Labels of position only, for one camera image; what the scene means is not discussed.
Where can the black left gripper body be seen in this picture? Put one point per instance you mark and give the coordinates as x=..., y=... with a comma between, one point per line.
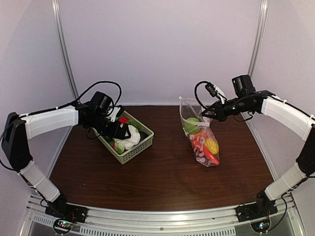
x=105, y=129

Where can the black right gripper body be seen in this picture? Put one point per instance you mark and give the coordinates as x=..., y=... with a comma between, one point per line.
x=241, y=107

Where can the green toy lime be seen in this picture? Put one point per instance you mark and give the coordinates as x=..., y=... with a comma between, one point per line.
x=191, y=128

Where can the clear zip top bag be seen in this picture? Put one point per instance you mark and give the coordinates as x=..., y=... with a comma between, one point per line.
x=190, y=108

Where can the red orange toy carrot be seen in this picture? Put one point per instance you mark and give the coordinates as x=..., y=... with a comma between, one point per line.
x=203, y=155

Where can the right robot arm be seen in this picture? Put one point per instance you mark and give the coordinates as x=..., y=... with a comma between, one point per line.
x=284, y=133

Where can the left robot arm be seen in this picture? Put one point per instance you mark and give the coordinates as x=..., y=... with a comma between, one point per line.
x=23, y=132

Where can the red toy fruit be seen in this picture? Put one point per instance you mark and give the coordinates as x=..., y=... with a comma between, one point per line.
x=123, y=120

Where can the white toy cauliflower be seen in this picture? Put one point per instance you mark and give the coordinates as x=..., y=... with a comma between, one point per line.
x=120, y=146

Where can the green perforated plastic basket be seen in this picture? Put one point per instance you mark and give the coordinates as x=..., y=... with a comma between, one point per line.
x=137, y=149

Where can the dark purple toy eggplant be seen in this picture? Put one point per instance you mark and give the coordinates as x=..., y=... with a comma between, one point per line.
x=143, y=135

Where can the left round circuit board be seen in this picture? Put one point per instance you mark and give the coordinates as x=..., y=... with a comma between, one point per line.
x=61, y=226

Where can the round circuit board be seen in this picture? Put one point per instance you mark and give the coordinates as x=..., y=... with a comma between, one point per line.
x=61, y=226
x=260, y=226

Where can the right round circuit board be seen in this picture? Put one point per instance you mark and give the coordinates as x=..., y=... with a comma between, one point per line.
x=260, y=226

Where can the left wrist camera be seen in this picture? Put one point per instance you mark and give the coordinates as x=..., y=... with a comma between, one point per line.
x=114, y=113

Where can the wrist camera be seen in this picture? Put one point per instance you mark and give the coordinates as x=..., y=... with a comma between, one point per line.
x=114, y=113
x=215, y=91

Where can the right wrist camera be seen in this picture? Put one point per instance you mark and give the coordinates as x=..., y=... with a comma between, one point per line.
x=215, y=91

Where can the right aluminium frame post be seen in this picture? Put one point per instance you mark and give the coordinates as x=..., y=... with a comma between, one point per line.
x=260, y=29

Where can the aluminium frame post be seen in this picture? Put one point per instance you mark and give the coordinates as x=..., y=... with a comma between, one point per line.
x=260, y=29
x=63, y=48

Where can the front aluminium rail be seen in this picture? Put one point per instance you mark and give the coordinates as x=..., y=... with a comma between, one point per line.
x=221, y=221

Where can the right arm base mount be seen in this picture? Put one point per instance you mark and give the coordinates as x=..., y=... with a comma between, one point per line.
x=253, y=212

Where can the left aluminium frame post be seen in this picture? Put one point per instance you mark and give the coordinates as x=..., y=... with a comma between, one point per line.
x=63, y=48

